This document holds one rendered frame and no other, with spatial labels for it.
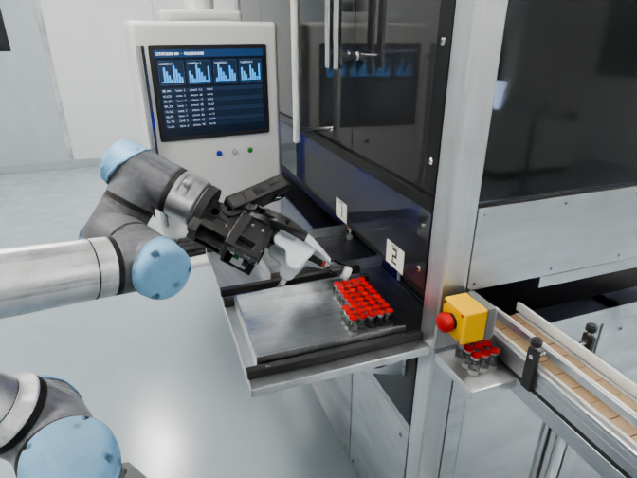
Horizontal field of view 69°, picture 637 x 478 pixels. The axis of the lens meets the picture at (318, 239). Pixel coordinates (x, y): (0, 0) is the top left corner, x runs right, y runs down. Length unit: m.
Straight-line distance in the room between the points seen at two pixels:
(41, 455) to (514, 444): 1.15
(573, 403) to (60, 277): 0.82
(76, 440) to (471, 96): 0.80
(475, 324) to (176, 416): 1.56
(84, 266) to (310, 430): 1.62
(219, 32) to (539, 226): 1.19
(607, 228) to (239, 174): 1.21
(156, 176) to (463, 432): 0.97
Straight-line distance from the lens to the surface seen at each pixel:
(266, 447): 2.05
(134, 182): 0.72
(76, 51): 6.30
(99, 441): 0.74
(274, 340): 1.07
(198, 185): 0.71
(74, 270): 0.58
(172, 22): 1.70
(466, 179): 0.91
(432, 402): 1.17
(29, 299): 0.58
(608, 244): 1.27
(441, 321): 0.94
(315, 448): 2.03
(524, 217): 1.04
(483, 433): 1.37
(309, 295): 1.23
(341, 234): 1.59
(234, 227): 0.68
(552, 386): 0.98
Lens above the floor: 1.51
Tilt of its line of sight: 24 degrees down
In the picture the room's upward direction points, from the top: straight up
